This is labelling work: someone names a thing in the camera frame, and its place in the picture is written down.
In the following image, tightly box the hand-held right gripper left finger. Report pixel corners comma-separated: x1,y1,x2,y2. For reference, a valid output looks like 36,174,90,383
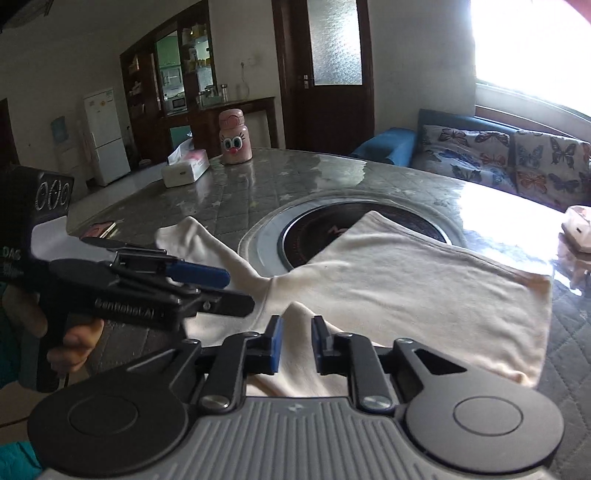
124,315,284,415

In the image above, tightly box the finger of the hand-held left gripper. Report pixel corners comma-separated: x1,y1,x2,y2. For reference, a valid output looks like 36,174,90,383
174,287,256,320
81,237,231,288

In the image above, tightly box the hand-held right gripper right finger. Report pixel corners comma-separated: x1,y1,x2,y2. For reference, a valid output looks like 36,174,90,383
311,315,481,415

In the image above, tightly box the cream towel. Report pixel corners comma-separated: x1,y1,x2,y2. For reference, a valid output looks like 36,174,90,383
154,211,554,398

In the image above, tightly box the person's left hand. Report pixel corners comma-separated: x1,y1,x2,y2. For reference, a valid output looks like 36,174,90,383
3,286,105,370

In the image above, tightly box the round built-in hotpot stove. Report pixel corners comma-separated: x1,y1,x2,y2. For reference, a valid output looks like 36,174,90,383
237,196,468,280

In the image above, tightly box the white tissue box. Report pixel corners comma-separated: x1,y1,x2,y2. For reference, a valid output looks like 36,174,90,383
161,139,211,189

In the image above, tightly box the black round induction cooker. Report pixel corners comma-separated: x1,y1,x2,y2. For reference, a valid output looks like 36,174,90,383
280,202,451,271

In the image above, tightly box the grey quilted table cover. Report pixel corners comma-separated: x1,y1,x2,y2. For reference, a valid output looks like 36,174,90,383
65,148,591,464

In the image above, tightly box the pink cartoon face bottle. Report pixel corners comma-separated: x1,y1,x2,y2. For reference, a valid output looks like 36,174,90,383
218,109,254,166

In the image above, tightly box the dark wooden shelf cabinet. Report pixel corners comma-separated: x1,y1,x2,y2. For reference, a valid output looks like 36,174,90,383
119,20,279,172

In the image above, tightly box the white water dispenser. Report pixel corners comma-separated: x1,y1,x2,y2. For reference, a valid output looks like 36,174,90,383
48,115,91,202

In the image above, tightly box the white fridge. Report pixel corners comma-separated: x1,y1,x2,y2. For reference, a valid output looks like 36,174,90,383
82,87,132,187

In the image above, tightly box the wooden door with frosted glass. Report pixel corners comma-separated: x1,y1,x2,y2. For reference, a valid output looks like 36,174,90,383
271,0,376,157

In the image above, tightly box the blue sofa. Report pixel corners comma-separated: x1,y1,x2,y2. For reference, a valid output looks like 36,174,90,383
349,108,591,210

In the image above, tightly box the butterfly print cushion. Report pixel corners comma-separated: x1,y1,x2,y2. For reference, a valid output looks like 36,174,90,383
410,123,516,193
512,129,591,212

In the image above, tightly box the white pink tissue pack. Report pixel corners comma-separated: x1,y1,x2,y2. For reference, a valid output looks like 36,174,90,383
560,205,591,254

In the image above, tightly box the window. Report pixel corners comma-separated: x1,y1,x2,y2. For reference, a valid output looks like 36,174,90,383
470,0,591,121

